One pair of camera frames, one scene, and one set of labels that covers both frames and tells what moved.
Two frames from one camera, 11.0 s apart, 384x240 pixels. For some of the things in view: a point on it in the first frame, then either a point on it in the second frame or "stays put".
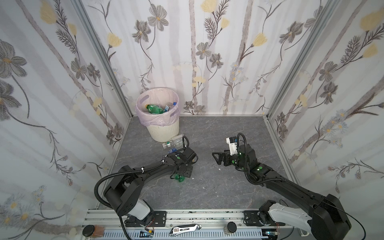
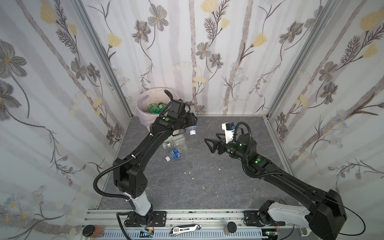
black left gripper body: x=183 y=171 -> x=188 y=119
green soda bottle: x=154 y=109 stays put
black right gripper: x=226 y=158 -> x=220 y=145
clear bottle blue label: x=172 y=150 -> x=193 y=129
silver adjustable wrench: x=181 y=229 stays put
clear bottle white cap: x=176 y=142 stays put
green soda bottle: x=180 y=178 -> x=161 y=106
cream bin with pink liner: x=161 y=127 stays put
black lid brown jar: x=93 y=230 stays put
